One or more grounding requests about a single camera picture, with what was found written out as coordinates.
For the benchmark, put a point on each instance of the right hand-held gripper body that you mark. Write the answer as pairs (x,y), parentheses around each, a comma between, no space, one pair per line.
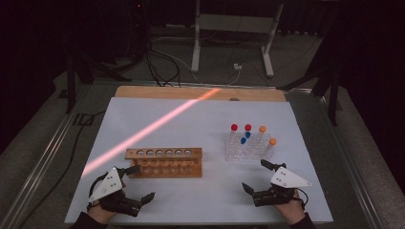
(286,178)

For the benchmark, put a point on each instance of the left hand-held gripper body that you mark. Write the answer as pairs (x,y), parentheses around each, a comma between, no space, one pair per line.
(106,187)

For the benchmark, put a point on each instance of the clear plastic test tube rack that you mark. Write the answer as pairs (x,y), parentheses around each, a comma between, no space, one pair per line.
(251,153)

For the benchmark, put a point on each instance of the orange-capped test tube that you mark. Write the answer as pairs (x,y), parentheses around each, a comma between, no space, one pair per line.
(272,141)
(262,129)

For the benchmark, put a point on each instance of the blue-capped test tube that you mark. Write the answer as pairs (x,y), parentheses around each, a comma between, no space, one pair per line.
(243,140)
(247,135)

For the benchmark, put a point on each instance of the wooden test tube rack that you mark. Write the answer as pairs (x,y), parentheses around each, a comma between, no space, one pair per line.
(178,170)

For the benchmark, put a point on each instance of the red-capped test tube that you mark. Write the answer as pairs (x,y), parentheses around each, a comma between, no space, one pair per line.
(248,127)
(234,127)

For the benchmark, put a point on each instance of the person's left hand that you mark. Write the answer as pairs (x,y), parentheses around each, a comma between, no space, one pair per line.
(100,215)

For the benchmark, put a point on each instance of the person's right hand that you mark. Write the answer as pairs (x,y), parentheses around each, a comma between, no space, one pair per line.
(293,212)

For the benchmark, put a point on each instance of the white table mat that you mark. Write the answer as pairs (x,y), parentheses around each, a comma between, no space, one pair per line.
(197,127)

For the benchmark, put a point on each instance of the black tripod stand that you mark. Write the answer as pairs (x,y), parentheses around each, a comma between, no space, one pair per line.
(332,92)
(71,79)

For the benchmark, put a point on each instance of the white power adapter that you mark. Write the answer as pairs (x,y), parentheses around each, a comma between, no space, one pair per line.
(237,66)

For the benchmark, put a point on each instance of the white metal stand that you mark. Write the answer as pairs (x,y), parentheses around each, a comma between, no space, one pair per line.
(235,24)

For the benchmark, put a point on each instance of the black device with red light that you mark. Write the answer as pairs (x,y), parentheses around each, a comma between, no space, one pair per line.
(138,22)

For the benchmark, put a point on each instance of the aluminium rail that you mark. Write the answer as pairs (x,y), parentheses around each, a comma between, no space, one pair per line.
(350,168)
(38,165)

